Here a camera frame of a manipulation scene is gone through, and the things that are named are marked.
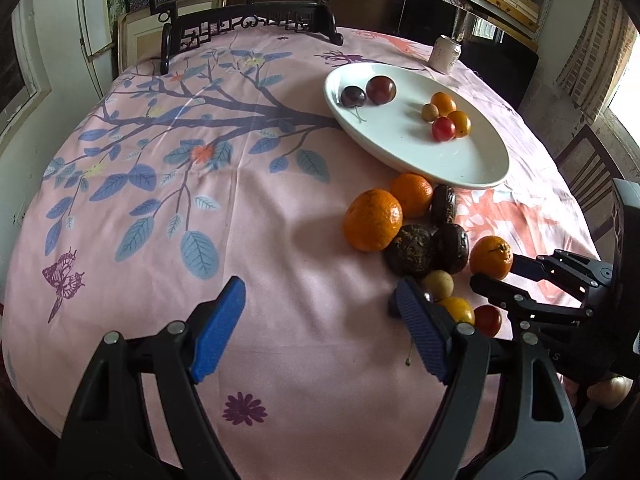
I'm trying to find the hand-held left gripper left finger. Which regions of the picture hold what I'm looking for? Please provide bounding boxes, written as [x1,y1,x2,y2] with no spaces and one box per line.
[57,276,247,480]

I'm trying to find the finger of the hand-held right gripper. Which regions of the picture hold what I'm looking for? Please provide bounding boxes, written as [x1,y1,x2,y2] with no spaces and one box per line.
[511,251,613,297]
[469,272,595,333]

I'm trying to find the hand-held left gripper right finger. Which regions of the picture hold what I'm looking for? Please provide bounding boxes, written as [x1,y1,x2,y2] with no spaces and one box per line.
[389,276,587,480]

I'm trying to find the orange mandarin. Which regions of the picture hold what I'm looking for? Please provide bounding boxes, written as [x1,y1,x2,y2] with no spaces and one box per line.
[468,235,515,281]
[390,172,434,218]
[342,188,404,253]

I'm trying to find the white oval plate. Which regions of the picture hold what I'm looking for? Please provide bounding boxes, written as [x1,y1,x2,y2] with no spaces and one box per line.
[323,62,510,190]

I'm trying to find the person's right hand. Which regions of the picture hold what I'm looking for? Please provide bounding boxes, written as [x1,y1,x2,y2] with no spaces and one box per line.
[586,375,632,409]

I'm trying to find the red cherry tomato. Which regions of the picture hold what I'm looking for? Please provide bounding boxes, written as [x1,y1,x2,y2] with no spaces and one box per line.
[473,304,503,338]
[431,116,456,142]

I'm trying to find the yellow cherry tomato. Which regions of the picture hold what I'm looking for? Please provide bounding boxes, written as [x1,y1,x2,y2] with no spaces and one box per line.
[439,296,476,326]

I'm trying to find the dark wrinkled passion fruit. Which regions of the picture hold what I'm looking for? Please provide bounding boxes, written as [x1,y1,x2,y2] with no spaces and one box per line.
[383,224,435,277]
[430,184,457,227]
[431,223,470,275]

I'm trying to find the brown wooden chair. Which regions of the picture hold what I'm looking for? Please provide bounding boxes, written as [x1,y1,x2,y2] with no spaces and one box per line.
[554,125,627,248]

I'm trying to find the orange kumquat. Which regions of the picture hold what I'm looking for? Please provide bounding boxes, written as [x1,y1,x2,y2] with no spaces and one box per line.
[447,110,472,138]
[430,92,457,117]

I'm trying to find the white drink can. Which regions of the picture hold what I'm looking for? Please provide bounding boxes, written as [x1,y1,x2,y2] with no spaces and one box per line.
[427,35,463,74]

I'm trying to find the dark red plum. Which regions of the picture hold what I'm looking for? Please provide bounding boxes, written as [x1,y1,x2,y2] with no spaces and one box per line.
[365,75,398,106]

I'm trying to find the dark cherry with stem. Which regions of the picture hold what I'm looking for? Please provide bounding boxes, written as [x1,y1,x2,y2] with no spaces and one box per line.
[340,85,367,123]

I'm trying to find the black carved wooden chair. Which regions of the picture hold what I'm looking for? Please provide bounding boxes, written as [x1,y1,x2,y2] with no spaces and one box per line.
[159,0,344,76]

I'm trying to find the white door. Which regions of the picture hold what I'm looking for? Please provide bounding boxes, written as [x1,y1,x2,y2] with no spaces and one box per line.
[75,0,132,83]

